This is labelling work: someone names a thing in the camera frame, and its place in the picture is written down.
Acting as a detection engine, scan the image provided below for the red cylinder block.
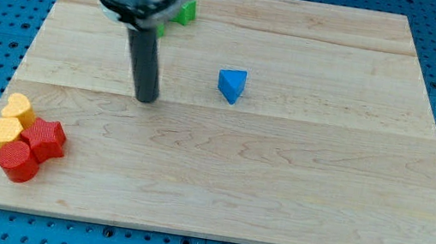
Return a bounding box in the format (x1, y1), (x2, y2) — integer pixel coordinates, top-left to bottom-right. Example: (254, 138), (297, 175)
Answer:
(0, 140), (39, 183)

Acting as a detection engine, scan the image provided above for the yellow hexagon block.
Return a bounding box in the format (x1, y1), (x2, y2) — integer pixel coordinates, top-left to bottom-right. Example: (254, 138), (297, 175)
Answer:
(0, 117), (24, 147)

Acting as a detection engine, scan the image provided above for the green star block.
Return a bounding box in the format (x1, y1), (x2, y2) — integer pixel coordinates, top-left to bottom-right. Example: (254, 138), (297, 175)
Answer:
(154, 0), (199, 44)

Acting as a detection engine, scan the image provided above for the wooden board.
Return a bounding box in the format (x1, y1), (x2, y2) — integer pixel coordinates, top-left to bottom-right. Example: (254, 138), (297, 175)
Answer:
(0, 0), (436, 244)

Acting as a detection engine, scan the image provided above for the yellow heart block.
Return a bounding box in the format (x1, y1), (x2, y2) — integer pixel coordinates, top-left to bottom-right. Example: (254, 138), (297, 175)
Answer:
(0, 92), (36, 128)

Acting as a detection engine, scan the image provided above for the red star block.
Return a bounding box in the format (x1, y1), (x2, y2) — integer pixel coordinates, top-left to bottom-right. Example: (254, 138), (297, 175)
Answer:
(21, 117), (66, 163)

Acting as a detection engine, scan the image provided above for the blue triangle block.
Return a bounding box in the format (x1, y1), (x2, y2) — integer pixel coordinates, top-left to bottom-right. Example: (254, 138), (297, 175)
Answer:
(218, 69), (248, 105)

